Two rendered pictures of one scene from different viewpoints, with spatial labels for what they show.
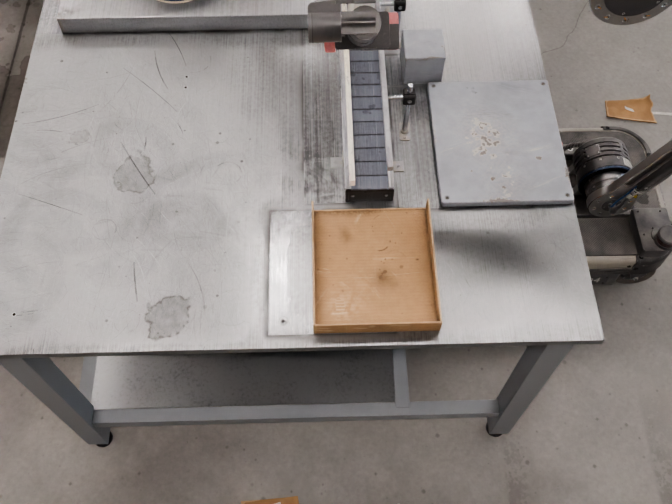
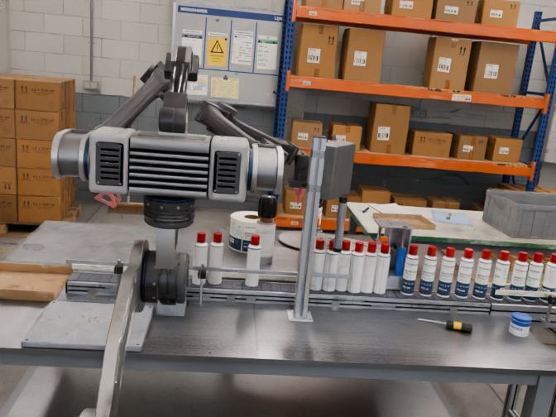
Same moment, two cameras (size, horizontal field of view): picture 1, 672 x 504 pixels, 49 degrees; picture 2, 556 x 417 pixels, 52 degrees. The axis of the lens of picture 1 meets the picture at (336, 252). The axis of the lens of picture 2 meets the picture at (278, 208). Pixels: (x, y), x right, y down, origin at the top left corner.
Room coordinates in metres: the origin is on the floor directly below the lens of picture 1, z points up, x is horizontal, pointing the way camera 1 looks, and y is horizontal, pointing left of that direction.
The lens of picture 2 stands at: (1.54, -2.12, 1.73)
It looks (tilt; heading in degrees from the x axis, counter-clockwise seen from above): 15 degrees down; 86
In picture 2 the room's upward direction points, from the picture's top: 5 degrees clockwise
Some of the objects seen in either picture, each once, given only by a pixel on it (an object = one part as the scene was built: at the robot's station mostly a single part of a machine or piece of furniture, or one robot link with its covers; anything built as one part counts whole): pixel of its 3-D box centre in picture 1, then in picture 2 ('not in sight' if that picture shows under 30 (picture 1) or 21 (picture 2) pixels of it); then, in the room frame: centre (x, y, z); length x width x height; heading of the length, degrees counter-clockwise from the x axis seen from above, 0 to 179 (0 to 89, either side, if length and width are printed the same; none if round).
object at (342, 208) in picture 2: not in sight; (340, 224); (1.91, -0.15, 1.18); 0.04 x 0.04 x 0.21
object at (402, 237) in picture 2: not in sight; (389, 254); (2.17, 0.05, 1.01); 0.14 x 0.13 x 0.26; 2
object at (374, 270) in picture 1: (373, 263); (22, 280); (0.75, -0.08, 0.85); 0.30 x 0.26 x 0.04; 2
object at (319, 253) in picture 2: not in sight; (317, 264); (1.86, -0.05, 0.98); 0.05 x 0.05 x 0.20
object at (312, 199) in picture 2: not in sight; (309, 229); (1.79, -0.20, 1.16); 0.04 x 0.04 x 0.67; 2
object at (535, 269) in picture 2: not in sight; (534, 277); (2.75, -0.02, 0.98); 0.05 x 0.05 x 0.20
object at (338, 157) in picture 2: not in sight; (330, 169); (1.86, -0.13, 1.38); 0.17 x 0.10 x 0.19; 57
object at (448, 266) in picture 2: not in sight; (447, 272); (2.39, -0.03, 0.98); 0.05 x 0.05 x 0.20
